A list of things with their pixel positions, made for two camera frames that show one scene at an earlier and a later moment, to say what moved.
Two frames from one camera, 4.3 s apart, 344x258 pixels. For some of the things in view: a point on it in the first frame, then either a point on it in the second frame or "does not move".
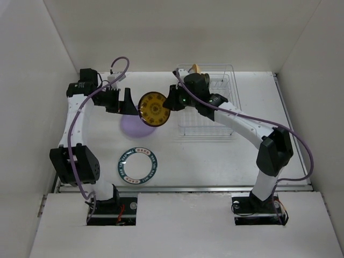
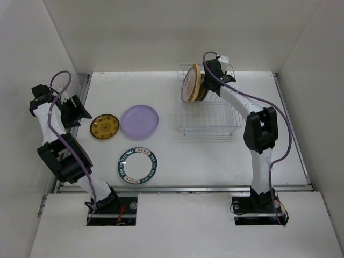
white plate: [137, 165] does not move
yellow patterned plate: [151, 110] → [104, 126]
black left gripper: [126, 106] → [77, 112]
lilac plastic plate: [133, 126] does not move
